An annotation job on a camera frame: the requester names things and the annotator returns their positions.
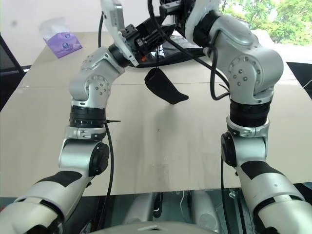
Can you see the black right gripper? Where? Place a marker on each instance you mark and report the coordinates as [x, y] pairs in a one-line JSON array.
[[182, 9]]

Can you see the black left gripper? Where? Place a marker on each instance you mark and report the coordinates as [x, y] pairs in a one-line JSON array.
[[134, 41]]

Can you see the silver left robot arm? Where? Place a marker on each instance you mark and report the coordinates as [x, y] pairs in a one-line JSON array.
[[90, 80]]

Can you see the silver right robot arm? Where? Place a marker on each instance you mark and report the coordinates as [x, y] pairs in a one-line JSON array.
[[253, 65]]

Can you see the black Kason racket cover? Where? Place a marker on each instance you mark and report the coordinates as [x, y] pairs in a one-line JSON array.
[[180, 52]]

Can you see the purple tissue box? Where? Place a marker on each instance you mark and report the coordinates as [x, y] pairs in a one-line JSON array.
[[64, 45]]

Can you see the window with green trees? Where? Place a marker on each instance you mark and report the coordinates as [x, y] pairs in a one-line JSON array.
[[275, 17]]

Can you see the black side furniture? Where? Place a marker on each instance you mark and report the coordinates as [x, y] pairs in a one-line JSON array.
[[301, 70]]

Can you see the silver left robot leg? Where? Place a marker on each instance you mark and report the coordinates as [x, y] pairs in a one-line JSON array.
[[140, 209]]

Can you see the silver robot leg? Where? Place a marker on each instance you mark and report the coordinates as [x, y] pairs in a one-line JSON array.
[[140, 209], [206, 209]]

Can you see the silver right robot leg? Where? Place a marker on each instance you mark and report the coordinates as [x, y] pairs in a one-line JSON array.
[[206, 209]]

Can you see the silver robot torso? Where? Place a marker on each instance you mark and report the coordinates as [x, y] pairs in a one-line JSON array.
[[151, 229]]

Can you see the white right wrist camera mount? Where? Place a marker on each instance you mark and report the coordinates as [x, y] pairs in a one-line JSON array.
[[197, 14]]

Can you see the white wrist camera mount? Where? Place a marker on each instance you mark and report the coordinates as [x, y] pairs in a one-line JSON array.
[[197, 14], [114, 22]]

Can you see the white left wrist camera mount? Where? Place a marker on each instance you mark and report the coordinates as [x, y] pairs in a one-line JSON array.
[[114, 22]]

